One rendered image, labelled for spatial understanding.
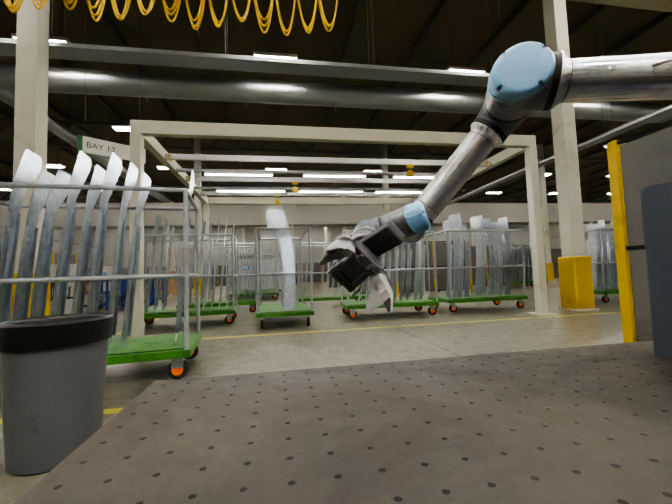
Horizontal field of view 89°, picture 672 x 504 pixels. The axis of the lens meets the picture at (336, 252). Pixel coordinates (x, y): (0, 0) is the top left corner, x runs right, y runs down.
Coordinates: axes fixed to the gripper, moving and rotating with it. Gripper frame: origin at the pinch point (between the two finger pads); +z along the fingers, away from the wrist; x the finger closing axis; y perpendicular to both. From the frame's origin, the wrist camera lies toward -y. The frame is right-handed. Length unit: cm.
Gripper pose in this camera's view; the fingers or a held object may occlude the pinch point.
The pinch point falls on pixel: (361, 279)
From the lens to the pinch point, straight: 57.7
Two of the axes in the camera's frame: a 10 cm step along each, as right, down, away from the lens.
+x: -7.2, -6.9, -1.1
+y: -6.8, 6.5, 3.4
